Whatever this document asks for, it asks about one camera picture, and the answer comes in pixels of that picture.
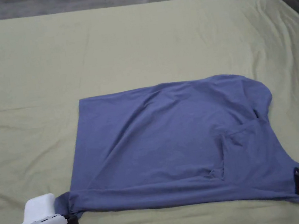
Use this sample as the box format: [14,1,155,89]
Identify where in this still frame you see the dark blue shirt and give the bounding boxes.
[38,64,299,224]

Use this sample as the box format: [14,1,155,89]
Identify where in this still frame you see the bed with pale green sheet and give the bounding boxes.
[0,0,299,224]

